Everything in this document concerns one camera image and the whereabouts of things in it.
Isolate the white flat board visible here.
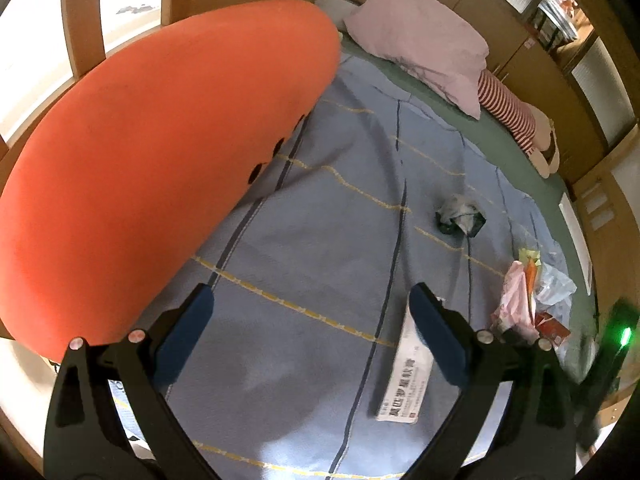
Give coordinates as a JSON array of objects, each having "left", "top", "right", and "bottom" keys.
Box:
[{"left": 559, "top": 193, "right": 593, "bottom": 296}]

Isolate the dark green wrapper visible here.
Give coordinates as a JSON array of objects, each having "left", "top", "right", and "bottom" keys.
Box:
[{"left": 435, "top": 194, "right": 486, "bottom": 238}]

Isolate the white blue ointment box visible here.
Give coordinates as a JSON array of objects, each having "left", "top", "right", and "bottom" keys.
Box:
[{"left": 376, "top": 304, "right": 434, "bottom": 424}]

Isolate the pink pillow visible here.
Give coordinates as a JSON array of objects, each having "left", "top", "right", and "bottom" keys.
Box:
[{"left": 344, "top": 0, "right": 489, "bottom": 119}]

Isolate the blue striped blanket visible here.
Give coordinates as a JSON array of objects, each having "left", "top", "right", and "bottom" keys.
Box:
[{"left": 139, "top": 54, "right": 567, "bottom": 479}]

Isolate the clear plastic bag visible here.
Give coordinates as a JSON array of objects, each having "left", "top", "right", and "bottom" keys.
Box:
[{"left": 534, "top": 262, "right": 577, "bottom": 307}]

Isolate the red cigarette box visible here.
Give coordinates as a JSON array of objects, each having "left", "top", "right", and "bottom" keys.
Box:
[{"left": 535, "top": 312, "right": 570, "bottom": 348}]

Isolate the orange carrot plush pillow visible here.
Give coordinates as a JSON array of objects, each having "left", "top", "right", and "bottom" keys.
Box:
[{"left": 1, "top": 0, "right": 341, "bottom": 361}]

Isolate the pink plastic package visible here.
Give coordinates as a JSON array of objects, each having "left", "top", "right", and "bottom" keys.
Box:
[{"left": 490, "top": 261, "right": 539, "bottom": 344}]

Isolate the orange snack wrapper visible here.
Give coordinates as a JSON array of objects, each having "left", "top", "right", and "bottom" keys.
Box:
[{"left": 524, "top": 258, "right": 539, "bottom": 304}]

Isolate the striped plush doll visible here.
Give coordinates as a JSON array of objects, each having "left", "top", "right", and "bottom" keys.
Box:
[{"left": 478, "top": 70, "right": 561, "bottom": 179}]

